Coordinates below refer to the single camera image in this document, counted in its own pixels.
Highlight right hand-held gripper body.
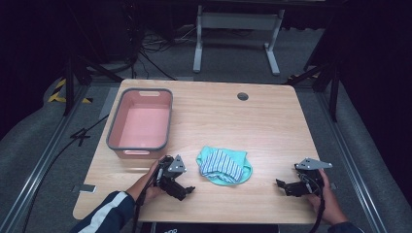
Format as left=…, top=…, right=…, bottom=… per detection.
left=285, top=157, right=333, bottom=198

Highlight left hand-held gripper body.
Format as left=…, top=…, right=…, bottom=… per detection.
left=154, top=154, right=189, bottom=201

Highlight teal and striped cloth garment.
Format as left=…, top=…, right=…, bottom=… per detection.
left=195, top=145, right=254, bottom=187

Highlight pink basin with grey rim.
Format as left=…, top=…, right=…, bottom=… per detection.
left=106, top=87, right=174, bottom=160

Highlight person's left hand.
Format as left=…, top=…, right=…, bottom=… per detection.
left=138, top=159, right=167, bottom=206

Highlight person's right hand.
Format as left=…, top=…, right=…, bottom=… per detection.
left=306, top=169, right=350, bottom=226

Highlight grey tape piece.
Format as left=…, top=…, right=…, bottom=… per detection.
left=71, top=183, right=97, bottom=194

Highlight black metal stand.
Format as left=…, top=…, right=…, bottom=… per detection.
left=61, top=52, right=124, bottom=117
left=284, top=59, right=340, bottom=123

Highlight black tape cross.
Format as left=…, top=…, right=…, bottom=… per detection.
left=69, top=127, right=91, bottom=148

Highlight yellow and black hazard tape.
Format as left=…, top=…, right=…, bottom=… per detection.
left=47, top=78, right=94, bottom=105

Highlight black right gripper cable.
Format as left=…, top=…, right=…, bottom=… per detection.
left=309, top=174, right=326, bottom=233

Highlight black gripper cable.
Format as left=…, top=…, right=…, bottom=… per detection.
left=130, top=159, right=164, bottom=233
left=309, top=174, right=326, bottom=233

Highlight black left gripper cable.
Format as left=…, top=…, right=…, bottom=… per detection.
left=130, top=159, right=164, bottom=233

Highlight aluminium floor rail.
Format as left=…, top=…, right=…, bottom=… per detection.
left=314, top=91, right=389, bottom=233
left=0, top=84, right=93, bottom=233

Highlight long black floor cable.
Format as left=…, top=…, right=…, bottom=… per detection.
left=19, top=114, right=111, bottom=233

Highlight tangle of black floor cables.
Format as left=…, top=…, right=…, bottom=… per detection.
left=130, top=23, right=197, bottom=82

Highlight grey metal desk frame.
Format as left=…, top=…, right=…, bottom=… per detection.
left=192, top=4, right=287, bottom=77

